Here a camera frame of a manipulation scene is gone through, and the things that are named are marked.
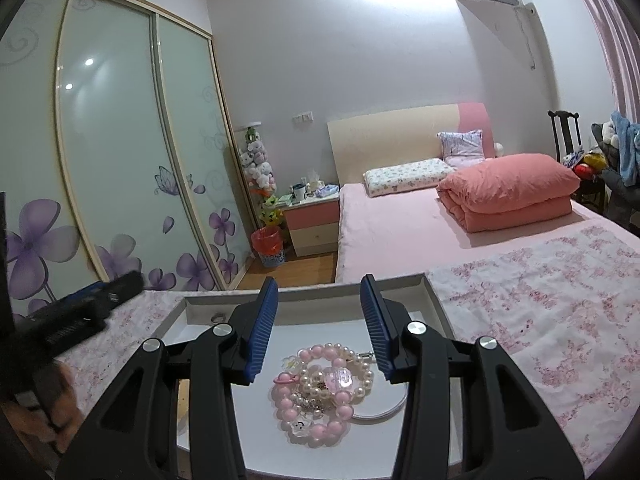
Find pink floral tablecloth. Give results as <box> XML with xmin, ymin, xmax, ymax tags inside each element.
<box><xmin>50</xmin><ymin>225</ymin><xmax>640</xmax><ymax>480</ymax></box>

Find folded pink quilt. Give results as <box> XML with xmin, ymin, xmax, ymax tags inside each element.
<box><xmin>436</xmin><ymin>152</ymin><xmax>581</xmax><ymax>234</ymax></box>

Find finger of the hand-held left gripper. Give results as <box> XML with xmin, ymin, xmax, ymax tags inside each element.
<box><xmin>55</xmin><ymin>271</ymin><xmax>147</xmax><ymax>312</ymax></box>

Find pink curtain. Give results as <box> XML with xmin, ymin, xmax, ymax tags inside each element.
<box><xmin>559</xmin><ymin>0</ymin><xmax>640</xmax><ymax>126</ymax></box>

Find stack of plush toys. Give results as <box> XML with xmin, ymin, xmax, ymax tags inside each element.
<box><xmin>239</xmin><ymin>122</ymin><xmax>284</xmax><ymax>229</ymax></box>

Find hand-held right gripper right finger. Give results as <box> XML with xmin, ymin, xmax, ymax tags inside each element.
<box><xmin>361</xmin><ymin>274</ymin><xmax>586</xmax><ymax>480</ymax></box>

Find white pearl bracelet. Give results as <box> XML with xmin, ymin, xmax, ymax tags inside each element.
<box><xmin>294</xmin><ymin>355</ymin><xmax>375</xmax><ymax>412</ymax></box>

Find blue clothing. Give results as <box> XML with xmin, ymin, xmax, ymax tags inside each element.
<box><xmin>610</xmin><ymin>111</ymin><xmax>640</xmax><ymax>187</ymax></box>

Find red trash bin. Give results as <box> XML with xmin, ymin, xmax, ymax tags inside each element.
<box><xmin>251</xmin><ymin>225</ymin><xmax>286</xmax><ymax>267</ymax></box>

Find dark wooden chair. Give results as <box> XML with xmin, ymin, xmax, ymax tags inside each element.
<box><xmin>547</xmin><ymin>110</ymin><xmax>603</xmax><ymax>211</ymax></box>

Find person's left hand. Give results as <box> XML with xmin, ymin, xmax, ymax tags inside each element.
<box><xmin>0</xmin><ymin>364</ymin><xmax>84</xmax><ymax>454</ymax></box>

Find white floral pillow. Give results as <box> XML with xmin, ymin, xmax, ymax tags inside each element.
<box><xmin>363</xmin><ymin>157</ymin><xmax>451</xmax><ymax>197</ymax></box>

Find pink bead bracelet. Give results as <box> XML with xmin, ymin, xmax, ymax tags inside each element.
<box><xmin>272</xmin><ymin>343</ymin><xmax>359</xmax><ymax>449</ymax></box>

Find red and yellow toys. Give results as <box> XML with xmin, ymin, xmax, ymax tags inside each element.
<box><xmin>569</xmin><ymin>152</ymin><xmax>609</xmax><ymax>179</ymax></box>

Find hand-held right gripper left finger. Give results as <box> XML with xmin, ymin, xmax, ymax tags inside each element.
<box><xmin>55</xmin><ymin>276</ymin><xmax>279</xmax><ymax>480</ymax></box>

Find wardrobe with floral sliding doors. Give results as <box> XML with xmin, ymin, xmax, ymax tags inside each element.
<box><xmin>0</xmin><ymin>0</ymin><xmax>254</xmax><ymax>322</ymax></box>

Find cream and pink headboard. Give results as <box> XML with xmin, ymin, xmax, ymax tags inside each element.
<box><xmin>327</xmin><ymin>102</ymin><xmax>494</xmax><ymax>187</ymax></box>

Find small lilac pillow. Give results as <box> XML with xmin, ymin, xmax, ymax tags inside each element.
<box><xmin>437</xmin><ymin>130</ymin><xmax>486</xmax><ymax>169</ymax></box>

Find pink and cream nightstand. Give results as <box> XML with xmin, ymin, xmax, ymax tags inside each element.
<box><xmin>277</xmin><ymin>193</ymin><xmax>342</xmax><ymax>259</ymax></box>

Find bed with pink sheet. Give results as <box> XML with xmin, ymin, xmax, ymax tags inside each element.
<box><xmin>334</xmin><ymin>182</ymin><xmax>623</xmax><ymax>287</ymax></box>

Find grey shallow tray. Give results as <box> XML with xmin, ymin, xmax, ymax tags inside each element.
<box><xmin>160</xmin><ymin>272</ymin><xmax>464</xmax><ymax>472</ymax></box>

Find plain silver bangle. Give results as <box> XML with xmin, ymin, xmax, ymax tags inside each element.
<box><xmin>350</xmin><ymin>350</ymin><xmax>409</xmax><ymax>421</ymax></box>

